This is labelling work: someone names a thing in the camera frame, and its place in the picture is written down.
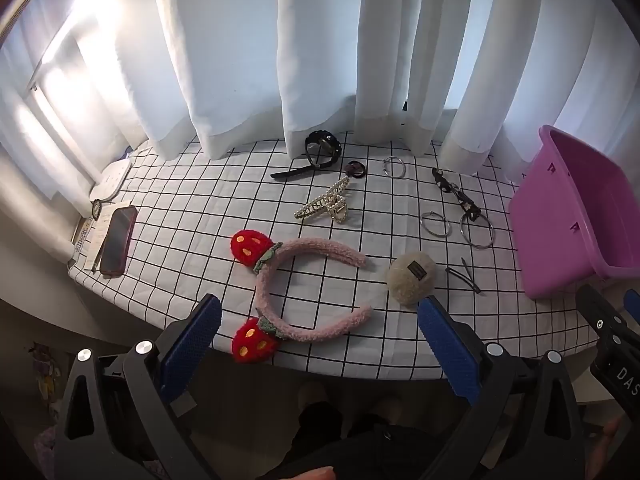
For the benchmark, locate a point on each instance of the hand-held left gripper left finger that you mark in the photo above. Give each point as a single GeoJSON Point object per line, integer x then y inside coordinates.
{"type": "Point", "coordinates": [192, 345]}

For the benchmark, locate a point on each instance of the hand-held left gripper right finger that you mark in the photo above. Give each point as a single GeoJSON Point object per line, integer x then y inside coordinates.
{"type": "Point", "coordinates": [447, 347]}

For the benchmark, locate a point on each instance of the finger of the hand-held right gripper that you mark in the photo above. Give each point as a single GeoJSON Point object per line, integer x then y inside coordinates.
{"type": "Point", "coordinates": [633, 305]}
{"type": "Point", "coordinates": [597, 312]}

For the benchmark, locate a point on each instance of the black bobby pin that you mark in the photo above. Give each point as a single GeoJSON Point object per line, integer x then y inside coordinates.
{"type": "Point", "coordinates": [462, 279]}
{"type": "Point", "coordinates": [467, 269]}

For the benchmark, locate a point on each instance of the beige fluffy hair clip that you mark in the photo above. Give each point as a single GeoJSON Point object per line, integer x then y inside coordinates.
{"type": "Point", "coordinates": [407, 280]}

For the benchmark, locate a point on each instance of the purple plastic basket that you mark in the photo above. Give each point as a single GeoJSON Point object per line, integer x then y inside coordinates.
{"type": "Point", "coordinates": [565, 210]}

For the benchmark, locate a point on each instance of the large silver hoop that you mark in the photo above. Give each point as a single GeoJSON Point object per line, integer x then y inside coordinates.
{"type": "Point", "coordinates": [463, 234]}

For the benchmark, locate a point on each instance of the pearl hair claw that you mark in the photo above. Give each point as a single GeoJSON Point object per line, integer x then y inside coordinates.
{"type": "Point", "coordinates": [325, 200]}

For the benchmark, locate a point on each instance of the black wrist watch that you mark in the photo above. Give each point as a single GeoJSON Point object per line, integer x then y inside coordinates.
{"type": "Point", "coordinates": [320, 147]}

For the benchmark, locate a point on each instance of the person's right hand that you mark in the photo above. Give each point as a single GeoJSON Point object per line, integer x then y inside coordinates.
{"type": "Point", "coordinates": [611, 432]}

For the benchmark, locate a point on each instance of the person's left hand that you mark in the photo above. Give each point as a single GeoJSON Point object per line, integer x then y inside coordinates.
{"type": "Point", "coordinates": [315, 474]}

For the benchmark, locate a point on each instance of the black grid white tablecloth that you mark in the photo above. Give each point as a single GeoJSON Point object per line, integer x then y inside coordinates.
{"type": "Point", "coordinates": [200, 220]}

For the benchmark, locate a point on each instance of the medium silver hoop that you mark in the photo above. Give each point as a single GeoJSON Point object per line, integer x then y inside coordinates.
{"type": "Point", "coordinates": [423, 224]}

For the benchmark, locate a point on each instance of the smartphone with red case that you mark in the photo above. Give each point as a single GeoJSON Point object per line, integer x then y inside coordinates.
{"type": "Point", "coordinates": [118, 240]}

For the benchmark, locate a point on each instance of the pink strawberry plush headband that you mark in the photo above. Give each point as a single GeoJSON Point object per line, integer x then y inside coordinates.
{"type": "Point", "coordinates": [310, 255]}

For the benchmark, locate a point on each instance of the colourful printed bag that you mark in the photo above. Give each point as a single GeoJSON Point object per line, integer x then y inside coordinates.
{"type": "Point", "coordinates": [47, 375]}

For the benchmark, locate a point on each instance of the white paper slip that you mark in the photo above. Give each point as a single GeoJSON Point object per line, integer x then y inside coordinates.
{"type": "Point", "coordinates": [102, 225]}

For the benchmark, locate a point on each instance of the printed card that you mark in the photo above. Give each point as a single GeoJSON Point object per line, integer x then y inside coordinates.
{"type": "Point", "coordinates": [82, 240]}

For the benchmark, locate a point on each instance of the black floral hair clip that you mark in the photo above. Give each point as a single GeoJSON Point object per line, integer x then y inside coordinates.
{"type": "Point", "coordinates": [457, 192]}

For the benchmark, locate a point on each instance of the white flat device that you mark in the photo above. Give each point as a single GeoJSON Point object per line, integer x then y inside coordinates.
{"type": "Point", "coordinates": [111, 180]}

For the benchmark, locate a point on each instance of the white curtain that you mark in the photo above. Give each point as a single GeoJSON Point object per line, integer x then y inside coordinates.
{"type": "Point", "coordinates": [320, 45]}

